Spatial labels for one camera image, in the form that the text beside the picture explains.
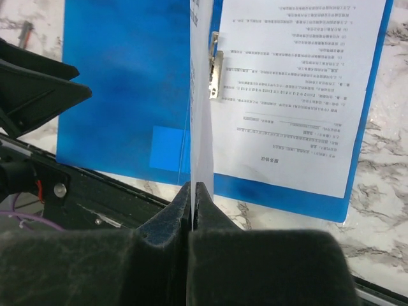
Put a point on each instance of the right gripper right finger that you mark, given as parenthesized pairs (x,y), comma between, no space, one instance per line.
(231,266)

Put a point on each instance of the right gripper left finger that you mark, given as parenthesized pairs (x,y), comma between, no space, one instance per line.
(144,266)

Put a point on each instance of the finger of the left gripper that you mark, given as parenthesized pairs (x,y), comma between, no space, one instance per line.
(35,62)
(30,98)

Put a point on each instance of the blue clip file folder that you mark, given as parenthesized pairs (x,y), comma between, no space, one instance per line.
(135,57)

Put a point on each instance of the white printed paper sheet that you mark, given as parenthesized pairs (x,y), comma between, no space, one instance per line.
(202,165)

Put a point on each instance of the metal folder clip mechanism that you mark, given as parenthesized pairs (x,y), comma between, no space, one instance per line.
(215,58)

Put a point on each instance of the white chinese printed sheet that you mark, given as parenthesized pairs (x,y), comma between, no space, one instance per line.
(294,79)

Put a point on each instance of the metal pen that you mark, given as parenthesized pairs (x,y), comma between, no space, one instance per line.
(25,34)

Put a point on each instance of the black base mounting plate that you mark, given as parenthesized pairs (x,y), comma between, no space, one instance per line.
(73,198)

